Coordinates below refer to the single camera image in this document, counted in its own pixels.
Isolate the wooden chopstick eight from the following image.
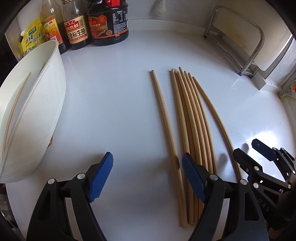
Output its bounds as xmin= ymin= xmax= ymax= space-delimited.
xmin=192 ymin=77 xmax=242 ymax=181

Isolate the wooden chopstick six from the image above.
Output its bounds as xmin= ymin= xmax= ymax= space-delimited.
xmin=184 ymin=72 xmax=214 ymax=174

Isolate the wooden chopstick seven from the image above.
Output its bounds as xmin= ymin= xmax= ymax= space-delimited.
xmin=188 ymin=73 xmax=218 ymax=174

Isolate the separate wooden chopstick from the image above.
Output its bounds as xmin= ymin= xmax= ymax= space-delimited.
xmin=151 ymin=70 xmax=188 ymax=228

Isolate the wooden chopstick two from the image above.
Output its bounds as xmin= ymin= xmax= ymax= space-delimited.
xmin=171 ymin=69 xmax=194 ymax=225

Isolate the wooden chopstick five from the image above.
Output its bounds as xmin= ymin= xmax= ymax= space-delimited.
xmin=179 ymin=67 xmax=209 ymax=171

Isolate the wooden chopstick four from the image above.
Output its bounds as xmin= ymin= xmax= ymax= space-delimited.
xmin=176 ymin=70 xmax=204 ymax=214

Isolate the wooden chopstick three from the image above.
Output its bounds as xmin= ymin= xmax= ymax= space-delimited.
xmin=178 ymin=77 xmax=199 ymax=225

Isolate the white plastic basin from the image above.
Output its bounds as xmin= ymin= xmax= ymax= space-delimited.
xmin=1 ymin=40 xmax=66 ymax=183

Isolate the white cutting board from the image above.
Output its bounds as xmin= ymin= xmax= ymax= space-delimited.
xmin=213 ymin=1 xmax=292 ymax=71

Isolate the white bottle brush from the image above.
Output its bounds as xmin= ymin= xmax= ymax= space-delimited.
xmin=152 ymin=0 xmax=167 ymax=17

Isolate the yellow seasoning pouch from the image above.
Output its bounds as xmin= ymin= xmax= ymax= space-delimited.
xmin=21 ymin=17 xmax=47 ymax=55

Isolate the soy sauce glass bottle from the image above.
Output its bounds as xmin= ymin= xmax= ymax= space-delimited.
xmin=62 ymin=0 xmax=91 ymax=50

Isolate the yellow-cap vinegar bottle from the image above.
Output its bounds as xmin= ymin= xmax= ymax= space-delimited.
xmin=41 ymin=0 xmax=70 ymax=54

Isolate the large dark soy jug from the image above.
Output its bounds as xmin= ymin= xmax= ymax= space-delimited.
xmin=87 ymin=1 xmax=129 ymax=46

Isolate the wall power outlet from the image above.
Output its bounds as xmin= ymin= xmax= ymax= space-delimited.
xmin=278 ymin=77 xmax=295 ymax=100

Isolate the metal rack frame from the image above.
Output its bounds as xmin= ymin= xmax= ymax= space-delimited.
xmin=204 ymin=3 xmax=265 ymax=78

